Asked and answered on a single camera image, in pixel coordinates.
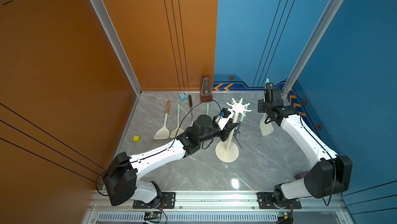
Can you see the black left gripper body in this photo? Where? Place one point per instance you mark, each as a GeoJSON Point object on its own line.
{"type": "Point", "coordinates": [223, 133]}

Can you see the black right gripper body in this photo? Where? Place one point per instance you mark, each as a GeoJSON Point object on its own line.
{"type": "Point", "coordinates": [262, 107]}

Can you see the grey ladle mint handle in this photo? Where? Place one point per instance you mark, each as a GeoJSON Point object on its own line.
{"type": "Point", "coordinates": [237, 130]}

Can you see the cream turner mint handle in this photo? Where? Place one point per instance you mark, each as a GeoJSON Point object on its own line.
{"type": "Point", "coordinates": [266, 129]}

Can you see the dark metal trowel spatula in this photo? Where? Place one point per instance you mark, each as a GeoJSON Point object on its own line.
{"type": "Point", "coordinates": [191, 109]}

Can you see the cream spatula mint handle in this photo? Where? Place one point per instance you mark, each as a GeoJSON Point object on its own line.
{"type": "Point", "coordinates": [177, 131]}

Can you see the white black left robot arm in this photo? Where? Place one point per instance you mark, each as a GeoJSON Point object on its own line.
{"type": "Point", "coordinates": [123, 180]}

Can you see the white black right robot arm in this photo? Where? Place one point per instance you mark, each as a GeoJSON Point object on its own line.
{"type": "Point", "coordinates": [330, 173]}

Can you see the cream utensil rack stand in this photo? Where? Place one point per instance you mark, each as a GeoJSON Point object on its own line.
{"type": "Point", "coordinates": [227, 151]}

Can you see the dark red metronome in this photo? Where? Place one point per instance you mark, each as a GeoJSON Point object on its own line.
{"type": "Point", "coordinates": [206, 91]}

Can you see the small blue toy cube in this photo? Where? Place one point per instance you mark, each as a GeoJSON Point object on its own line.
{"type": "Point", "coordinates": [183, 96]}

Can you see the purple block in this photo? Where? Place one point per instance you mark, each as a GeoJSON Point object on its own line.
{"type": "Point", "coordinates": [301, 175]}

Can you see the small yellow cube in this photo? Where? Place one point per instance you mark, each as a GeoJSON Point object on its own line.
{"type": "Point", "coordinates": [136, 139]}

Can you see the right green circuit board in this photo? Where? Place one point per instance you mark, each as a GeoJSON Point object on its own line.
{"type": "Point", "coordinates": [285, 218]}

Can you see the green circuit board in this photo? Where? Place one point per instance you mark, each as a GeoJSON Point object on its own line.
{"type": "Point", "coordinates": [285, 218]}
{"type": "Point", "coordinates": [153, 217]}

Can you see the left green circuit board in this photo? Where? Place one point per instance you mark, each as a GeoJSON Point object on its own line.
{"type": "Point", "coordinates": [153, 217]}

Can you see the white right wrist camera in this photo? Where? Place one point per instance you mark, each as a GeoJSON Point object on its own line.
{"type": "Point", "coordinates": [272, 94]}

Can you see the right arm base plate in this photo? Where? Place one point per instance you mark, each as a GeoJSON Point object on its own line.
{"type": "Point", "coordinates": [266, 200]}

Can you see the aluminium rail frame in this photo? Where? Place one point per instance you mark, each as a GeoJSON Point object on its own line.
{"type": "Point", "coordinates": [218, 207]}

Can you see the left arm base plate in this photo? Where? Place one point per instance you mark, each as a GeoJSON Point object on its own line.
{"type": "Point", "coordinates": [165, 201]}

